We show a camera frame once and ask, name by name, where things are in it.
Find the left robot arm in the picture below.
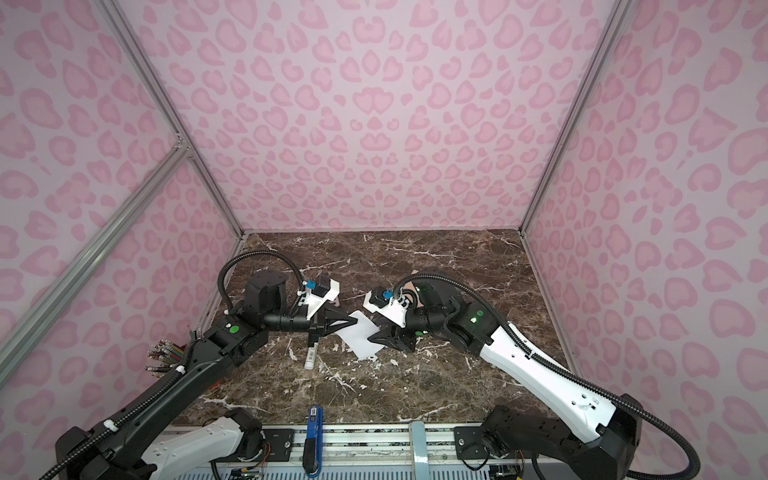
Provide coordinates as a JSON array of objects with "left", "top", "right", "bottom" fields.
[{"left": 43, "top": 250, "right": 358, "bottom": 479}]

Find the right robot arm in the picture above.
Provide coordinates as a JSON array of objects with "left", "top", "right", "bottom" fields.
[{"left": 364, "top": 272, "right": 701, "bottom": 479}]

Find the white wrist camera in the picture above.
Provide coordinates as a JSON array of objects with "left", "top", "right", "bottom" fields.
[
  {"left": 363, "top": 286, "right": 407, "bottom": 328},
  {"left": 300, "top": 279, "right": 340, "bottom": 320}
]

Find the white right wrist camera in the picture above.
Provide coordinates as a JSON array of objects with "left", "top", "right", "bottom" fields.
[{"left": 363, "top": 286, "right": 407, "bottom": 328}]

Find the white glue stick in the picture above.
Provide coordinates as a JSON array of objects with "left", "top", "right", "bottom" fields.
[{"left": 304, "top": 346, "right": 317, "bottom": 371}]

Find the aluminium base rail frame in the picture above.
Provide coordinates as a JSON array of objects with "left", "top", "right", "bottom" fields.
[{"left": 183, "top": 421, "right": 576, "bottom": 479}]

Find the white letter paper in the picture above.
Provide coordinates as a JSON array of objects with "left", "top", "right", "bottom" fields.
[{"left": 336, "top": 310, "right": 384, "bottom": 360}]

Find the blue black tool on rail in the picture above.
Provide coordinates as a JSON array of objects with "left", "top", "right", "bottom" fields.
[{"left": 302, "top": 405, "right": 323, "bottom": 478}]

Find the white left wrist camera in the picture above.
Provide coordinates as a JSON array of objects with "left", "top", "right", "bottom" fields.
[{"left": 300, "top": 279, "right": 340, "bottom": 320}]

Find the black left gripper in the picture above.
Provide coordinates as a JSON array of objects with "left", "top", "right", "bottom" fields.
[{"left": 265, "top": 303, "right": 359, "bottom": 347}]

